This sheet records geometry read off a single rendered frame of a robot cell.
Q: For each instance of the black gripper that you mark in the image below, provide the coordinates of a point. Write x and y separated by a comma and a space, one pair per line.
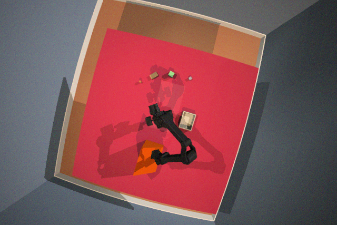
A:
149, 121

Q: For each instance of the green cube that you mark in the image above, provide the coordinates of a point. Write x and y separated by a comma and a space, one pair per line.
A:
171, 74

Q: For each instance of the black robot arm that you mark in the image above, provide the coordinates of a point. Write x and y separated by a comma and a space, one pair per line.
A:
163, 119

